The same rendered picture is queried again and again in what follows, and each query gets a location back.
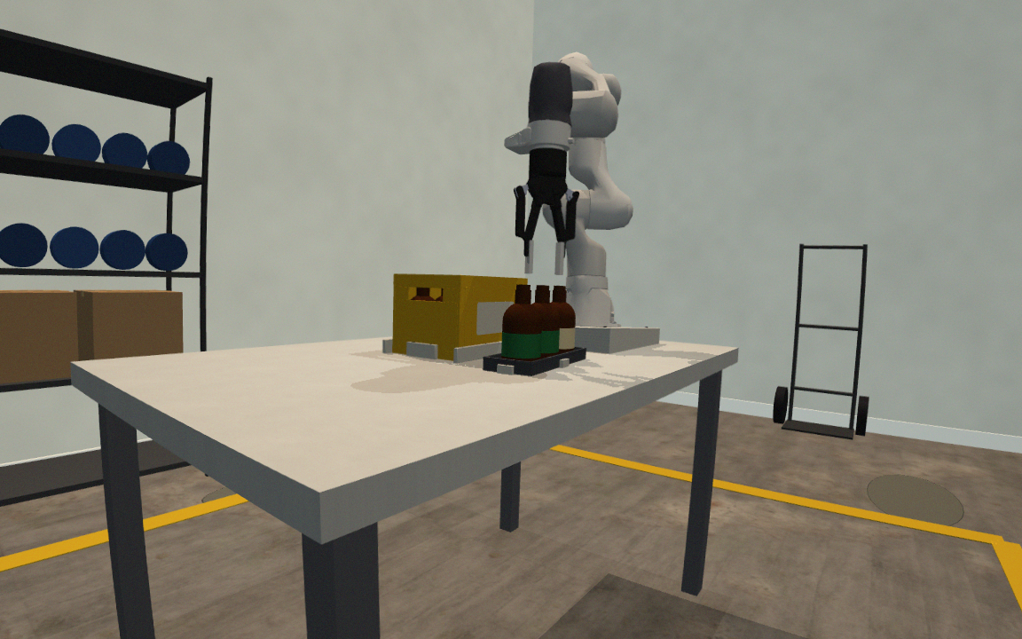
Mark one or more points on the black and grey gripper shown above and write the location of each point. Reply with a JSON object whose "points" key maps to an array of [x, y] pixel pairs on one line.
{"points": [[546, 185]]}

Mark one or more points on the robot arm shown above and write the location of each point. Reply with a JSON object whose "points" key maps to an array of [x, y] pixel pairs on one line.
{"points": [[590, 117]]}

